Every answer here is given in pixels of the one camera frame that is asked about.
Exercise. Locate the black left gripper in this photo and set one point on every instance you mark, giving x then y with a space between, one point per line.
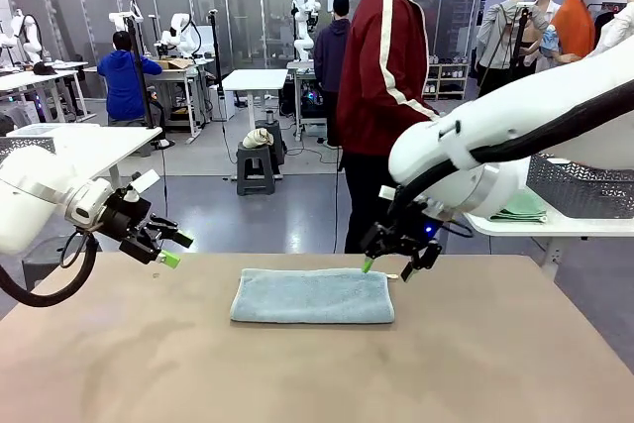
126 220

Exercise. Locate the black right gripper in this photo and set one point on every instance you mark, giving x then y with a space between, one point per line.
408 230

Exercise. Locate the light blue towel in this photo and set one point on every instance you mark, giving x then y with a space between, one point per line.
312 296

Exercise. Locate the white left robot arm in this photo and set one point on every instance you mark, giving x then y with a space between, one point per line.
30 195

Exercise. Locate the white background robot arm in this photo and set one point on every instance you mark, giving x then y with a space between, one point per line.
121 19
180 34
303 41
27 31

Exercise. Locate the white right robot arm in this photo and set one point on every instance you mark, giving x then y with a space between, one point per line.
446 145

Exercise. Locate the stack of folded towels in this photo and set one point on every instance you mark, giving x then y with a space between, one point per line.
522 210

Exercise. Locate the grey perforated basket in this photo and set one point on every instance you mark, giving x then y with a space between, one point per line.
25 143
579 190

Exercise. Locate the grey plastic stool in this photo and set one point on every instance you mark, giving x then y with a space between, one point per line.
247 151

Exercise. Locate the black plastic stool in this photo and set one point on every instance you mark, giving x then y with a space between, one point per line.
39 259
278 138

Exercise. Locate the beige crumpled cloth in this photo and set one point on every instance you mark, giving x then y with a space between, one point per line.
257 138

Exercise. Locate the small metal cylinder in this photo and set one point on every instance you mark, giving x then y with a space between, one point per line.
270 116

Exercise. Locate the person in blue hoodie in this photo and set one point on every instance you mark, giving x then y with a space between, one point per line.
124 81

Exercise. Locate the black tripod pole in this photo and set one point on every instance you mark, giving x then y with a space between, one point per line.
140 71

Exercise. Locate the cardboard box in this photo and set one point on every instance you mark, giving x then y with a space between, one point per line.
176 64

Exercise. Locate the person in red jacket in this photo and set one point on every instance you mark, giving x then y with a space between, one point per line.
381 71

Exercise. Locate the white standing desk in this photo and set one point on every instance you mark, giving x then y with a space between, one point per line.
255 78

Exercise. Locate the thin black pole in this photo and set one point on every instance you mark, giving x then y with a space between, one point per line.
216 56

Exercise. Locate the white shoe rack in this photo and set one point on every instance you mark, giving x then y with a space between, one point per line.
446 65

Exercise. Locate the person in dark hoodie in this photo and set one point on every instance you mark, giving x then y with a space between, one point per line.
329 56

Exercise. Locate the long white workbench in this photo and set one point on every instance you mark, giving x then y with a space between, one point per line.
34 77

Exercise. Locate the black cap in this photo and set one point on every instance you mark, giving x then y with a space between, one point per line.
44 68

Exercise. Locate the mannequin in grey hoodie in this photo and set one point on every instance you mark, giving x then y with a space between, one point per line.
500 31

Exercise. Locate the mannequin in orange outfit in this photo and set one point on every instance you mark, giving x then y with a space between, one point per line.
574 27

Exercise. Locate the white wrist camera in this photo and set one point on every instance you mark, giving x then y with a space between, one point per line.
146 179

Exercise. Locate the black camera tripod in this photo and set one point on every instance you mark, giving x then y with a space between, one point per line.
519 36

